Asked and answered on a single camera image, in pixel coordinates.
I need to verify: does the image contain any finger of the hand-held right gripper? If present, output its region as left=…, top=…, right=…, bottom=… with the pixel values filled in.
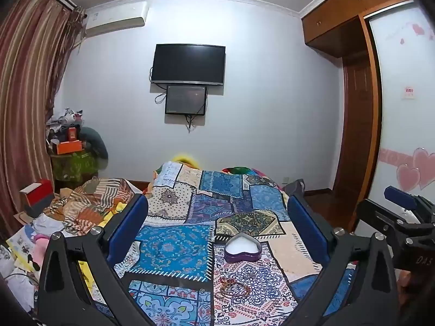
left=355, top=199, right=408, bottom=245
left=384, top=186, right=429, bottom=215

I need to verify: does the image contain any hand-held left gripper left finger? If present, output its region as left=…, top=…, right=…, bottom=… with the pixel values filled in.
left=36, top=193, right=150, bottom=326

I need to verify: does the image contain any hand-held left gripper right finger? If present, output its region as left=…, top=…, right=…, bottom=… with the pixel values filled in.
left=287, top=193, right=400, bottom=326

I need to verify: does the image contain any purple heart-shaped tin box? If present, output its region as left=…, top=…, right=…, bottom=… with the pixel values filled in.
left=225, top=233, right=262, bottom=263

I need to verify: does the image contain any brown bead bracelet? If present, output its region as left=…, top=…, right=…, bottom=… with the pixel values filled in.
left=221, top=283, right=252, bottom=300

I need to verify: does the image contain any yellow duck blanket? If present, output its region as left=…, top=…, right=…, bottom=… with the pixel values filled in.
left=76, top=202, right=128, bottom=296

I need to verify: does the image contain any dark cloth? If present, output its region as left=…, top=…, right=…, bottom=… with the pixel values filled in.
left=284, top=179, right=306, bottom=196

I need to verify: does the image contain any orange striped blanket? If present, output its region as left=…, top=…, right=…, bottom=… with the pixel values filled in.
left=42, top=177, right=143, bottom=236

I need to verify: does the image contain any patchwork printed blanket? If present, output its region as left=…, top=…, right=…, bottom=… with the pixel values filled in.
left=92, top=161, right=356, bottom=326

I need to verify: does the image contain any white heart-sticker sliding door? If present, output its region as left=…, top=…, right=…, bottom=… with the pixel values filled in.
left=369, top=0, right=435, bottom=208

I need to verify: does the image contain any green patterned cabinet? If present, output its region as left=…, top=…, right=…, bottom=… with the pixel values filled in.
left=50, top=149, right=100, bottom=191

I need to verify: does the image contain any yellow pillow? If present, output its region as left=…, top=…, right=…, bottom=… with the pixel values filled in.
left=172, top=153, right=200, bottom=169

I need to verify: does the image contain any grey green cushion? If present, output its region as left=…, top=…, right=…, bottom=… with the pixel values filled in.
left=80, top=127, right=109, bottom=161

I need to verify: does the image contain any green red cloth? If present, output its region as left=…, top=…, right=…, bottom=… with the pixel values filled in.
left=222, top=166, right=253, bottom=176

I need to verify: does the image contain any pink plush slipper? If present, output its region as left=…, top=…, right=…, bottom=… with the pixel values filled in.
left=32, top=234, right=52, bottom=266

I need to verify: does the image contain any orange box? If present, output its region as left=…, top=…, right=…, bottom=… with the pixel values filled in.
left=56, top=140, right=84, bottom=155

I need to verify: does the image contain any red white box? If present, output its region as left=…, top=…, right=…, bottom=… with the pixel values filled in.
left=19, top=178, right=55, bottom=218

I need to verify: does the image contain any pile of printed papers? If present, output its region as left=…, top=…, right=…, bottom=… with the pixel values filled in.
left=5, top=224, right=45, bottom=274

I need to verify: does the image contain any pile of crumpled clutter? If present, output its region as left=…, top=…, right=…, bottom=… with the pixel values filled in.
left=46, top=108, right=84, bottom=143

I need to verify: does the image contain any striped brown curtain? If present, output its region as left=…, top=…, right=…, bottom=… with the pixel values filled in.
left=0, top=0, right=85, bottom=235

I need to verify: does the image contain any white air conditioner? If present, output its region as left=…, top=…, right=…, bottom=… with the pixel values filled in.
left=83, top=1, right=149, bottom=36

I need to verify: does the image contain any small black wall monitor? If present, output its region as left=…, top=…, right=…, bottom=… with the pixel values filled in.
left=165, top=85, right=208, bottom=116

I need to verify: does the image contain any black wall television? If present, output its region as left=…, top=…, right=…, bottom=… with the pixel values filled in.
left=152, top=43, right=226, bottom=85

